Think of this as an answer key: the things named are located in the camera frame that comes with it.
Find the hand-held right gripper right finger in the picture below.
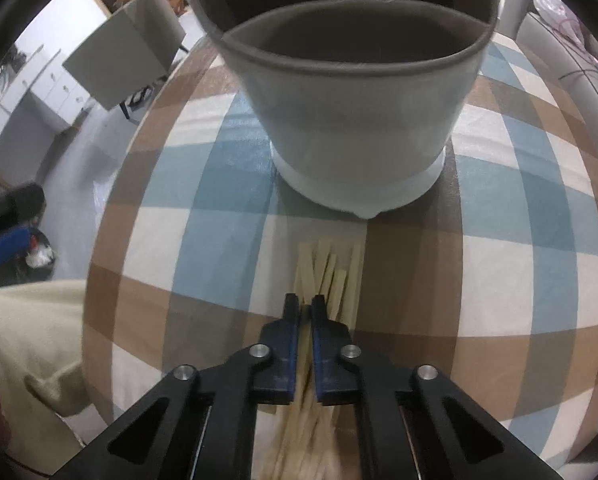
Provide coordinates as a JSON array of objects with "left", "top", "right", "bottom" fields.
[{"left": 310, "top": 294, "right": 562, "bottom": 480}]

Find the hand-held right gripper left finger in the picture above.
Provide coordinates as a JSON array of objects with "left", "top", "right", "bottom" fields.
[{"left": 54, "top": 294, "right": 302, "bottom": 480}]

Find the bundle of wooden chopsticks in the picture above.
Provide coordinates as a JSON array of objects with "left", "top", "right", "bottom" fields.
[{"left": 264, "top": 240, "right": 367, "bottom": 480}]

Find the white two-compartment utensil holder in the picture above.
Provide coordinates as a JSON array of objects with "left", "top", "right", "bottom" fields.
[{"left": 191, "top": 0, "right": 502, "bottom": 220}]

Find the blue brown checkered tablecloth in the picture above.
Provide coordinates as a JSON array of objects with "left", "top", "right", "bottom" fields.
[{"left": 82, "top": 30, "right": 598, "bottom": 480}]

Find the black trash bin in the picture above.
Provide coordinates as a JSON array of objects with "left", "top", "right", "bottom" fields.
[{"left": 24, "top": 230, "right": 59, "bottom": 281}]

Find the black and blue object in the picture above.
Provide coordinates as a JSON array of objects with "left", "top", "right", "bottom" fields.
[{"left": 0, "top": 183, "right": 47, "bottom": 276}]

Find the beige armchair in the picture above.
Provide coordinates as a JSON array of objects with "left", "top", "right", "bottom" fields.
[{"left": 62, "top": 0, "right": 187, "bottom": 123}]

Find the white drawer cabinet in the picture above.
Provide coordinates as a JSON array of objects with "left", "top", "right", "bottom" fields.
[{"left": 0, "top": 45, "right": 87, "bottom": 176}]

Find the grey sofa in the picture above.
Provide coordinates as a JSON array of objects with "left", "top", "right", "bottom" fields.
[{"left": 499, "top": 0, "right": 598, "bottom": 186}]

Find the clear plastic bag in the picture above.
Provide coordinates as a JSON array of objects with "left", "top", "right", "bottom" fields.
[{"left": 531, "top": 0, "right": 587, "bottom": 36}]

